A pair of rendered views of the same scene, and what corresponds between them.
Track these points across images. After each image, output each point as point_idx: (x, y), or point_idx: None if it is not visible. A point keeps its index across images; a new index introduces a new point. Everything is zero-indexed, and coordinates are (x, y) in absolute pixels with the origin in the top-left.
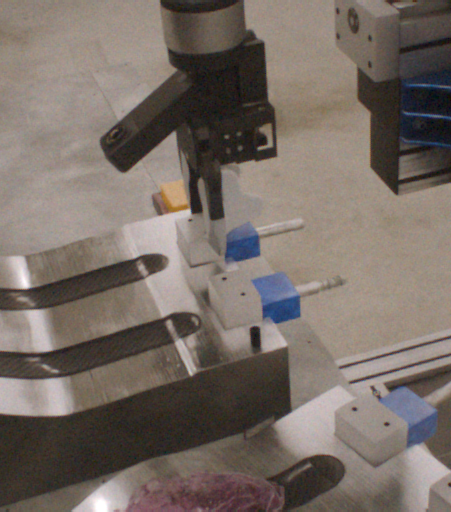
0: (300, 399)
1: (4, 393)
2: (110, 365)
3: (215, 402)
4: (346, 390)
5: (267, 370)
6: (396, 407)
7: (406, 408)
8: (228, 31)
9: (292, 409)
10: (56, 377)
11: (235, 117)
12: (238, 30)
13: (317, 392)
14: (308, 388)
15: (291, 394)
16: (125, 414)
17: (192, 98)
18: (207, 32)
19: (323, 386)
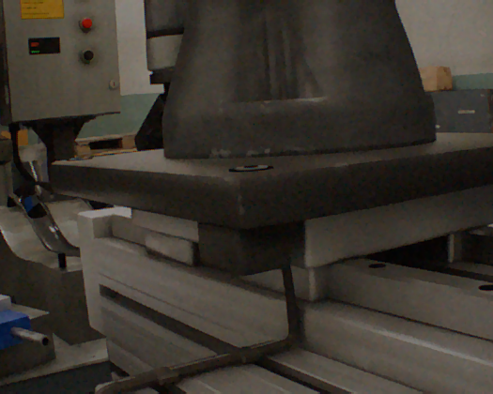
0: (90, 345)
1: (22, 234)
2: (54, 253)
3: (45, 295)
4: (42, 314)
5: (56, 288)
6: (3, 314)
7: (0, 317)
8: (154, 54)
9: (79, 344)
10: (47, 248)
11: (161, 124)
12: (162, 56)
13: (99, 349)
14: (103, 346)
15: (96, 342)
16: (25, 272)
17: (157, 106)
18: (146, 53)
19: (105, 350)
